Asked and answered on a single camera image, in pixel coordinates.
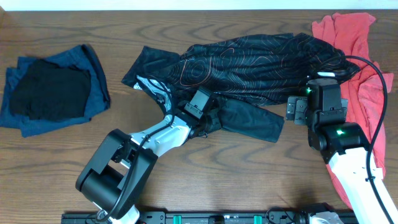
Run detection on black patterned jersey shirt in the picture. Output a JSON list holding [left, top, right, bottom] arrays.
[[122, 33, 359, 142]]

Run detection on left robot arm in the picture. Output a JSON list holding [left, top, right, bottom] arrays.
[[75, 87, 215, 223]]

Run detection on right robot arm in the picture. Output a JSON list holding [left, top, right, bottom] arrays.
[[286, 78, 397, 223]]

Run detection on folded blue garment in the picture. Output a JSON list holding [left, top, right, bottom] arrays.
[[1, 44, 111, 138]]

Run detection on folded black garment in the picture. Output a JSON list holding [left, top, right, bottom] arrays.
[[10, 60, 91, 121]]

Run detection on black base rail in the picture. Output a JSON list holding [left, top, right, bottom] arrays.
[[60, 210, 359, 224]]

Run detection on small black base cable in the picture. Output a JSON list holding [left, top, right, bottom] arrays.
[[266, 203, 296, 224]]

